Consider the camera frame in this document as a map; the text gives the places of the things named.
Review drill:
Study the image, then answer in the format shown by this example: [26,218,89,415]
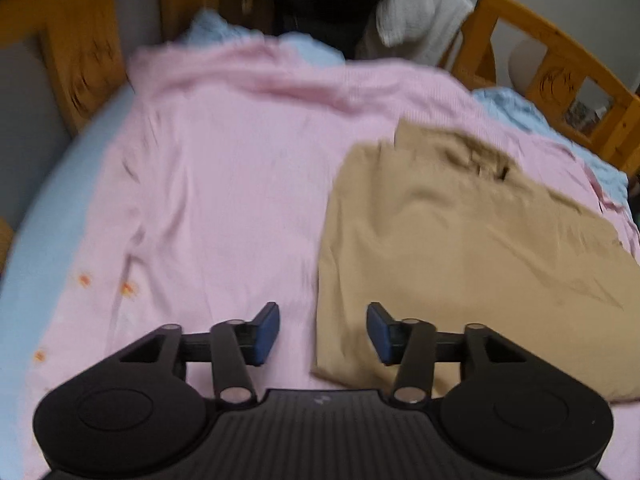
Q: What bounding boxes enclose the pink floral bed cover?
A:
[22,39,639,479]

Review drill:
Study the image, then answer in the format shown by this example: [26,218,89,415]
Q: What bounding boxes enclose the white grey garment on rail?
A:
[355,0,474,66]

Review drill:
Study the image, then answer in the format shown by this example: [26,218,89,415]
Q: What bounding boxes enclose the wooden bed frame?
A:
[1,0,639,174]

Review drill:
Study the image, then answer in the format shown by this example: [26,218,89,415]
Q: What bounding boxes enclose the tan zip jacket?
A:
[314,122,639,402]

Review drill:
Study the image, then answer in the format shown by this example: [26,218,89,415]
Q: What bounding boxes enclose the light blue bed sheet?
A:
[1,10,639,479]

